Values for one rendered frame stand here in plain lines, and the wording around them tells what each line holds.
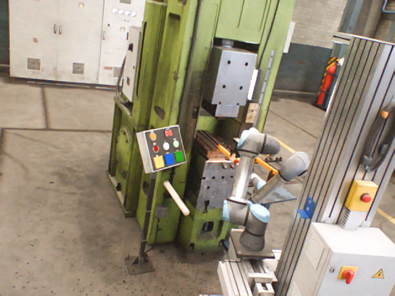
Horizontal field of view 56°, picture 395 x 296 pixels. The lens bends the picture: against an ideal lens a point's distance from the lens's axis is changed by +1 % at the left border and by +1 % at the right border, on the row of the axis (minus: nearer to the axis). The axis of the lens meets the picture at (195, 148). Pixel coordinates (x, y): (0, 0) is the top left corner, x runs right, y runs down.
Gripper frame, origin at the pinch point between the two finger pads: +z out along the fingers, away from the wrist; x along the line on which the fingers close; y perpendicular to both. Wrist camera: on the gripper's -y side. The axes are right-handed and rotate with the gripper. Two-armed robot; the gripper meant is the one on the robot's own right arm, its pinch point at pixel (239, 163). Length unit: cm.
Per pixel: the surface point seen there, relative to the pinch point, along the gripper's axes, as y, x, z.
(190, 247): 93, -13, 25
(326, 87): 44, 574, 511
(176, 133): -15, -44, 21
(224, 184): 30.0, 6.6, 22.0
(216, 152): 3.8, -3.7, 27.7
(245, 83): -54, 9, 27
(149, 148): -10, -69, 6
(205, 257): 100, 0, 17
